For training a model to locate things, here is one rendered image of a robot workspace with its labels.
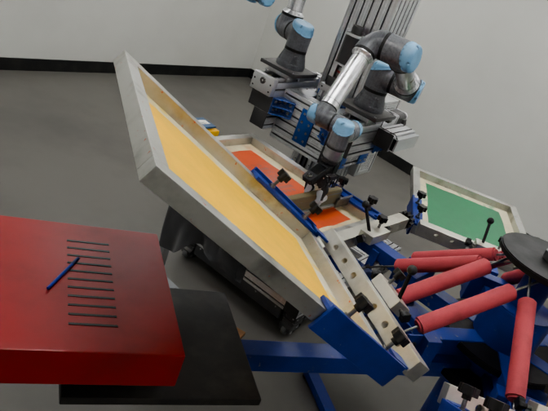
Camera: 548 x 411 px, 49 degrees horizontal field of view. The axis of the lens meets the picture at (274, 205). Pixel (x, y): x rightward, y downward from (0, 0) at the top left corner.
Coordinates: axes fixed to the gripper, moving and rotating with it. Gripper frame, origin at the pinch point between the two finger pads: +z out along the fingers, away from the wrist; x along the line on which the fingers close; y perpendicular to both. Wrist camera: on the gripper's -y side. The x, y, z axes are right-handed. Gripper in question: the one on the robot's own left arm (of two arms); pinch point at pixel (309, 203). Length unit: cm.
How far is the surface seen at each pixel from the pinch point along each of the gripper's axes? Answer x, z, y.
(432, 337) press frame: -73, -4, -32
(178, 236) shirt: 41, 38, -21
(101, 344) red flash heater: -38, -9, -122
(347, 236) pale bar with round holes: -25.0, -3.3, -9.6
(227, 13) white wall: 368, 27, 314
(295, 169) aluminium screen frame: 28.0, 2.9, 25.5
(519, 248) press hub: -76, -31, -5
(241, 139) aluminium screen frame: 57, 2, 18
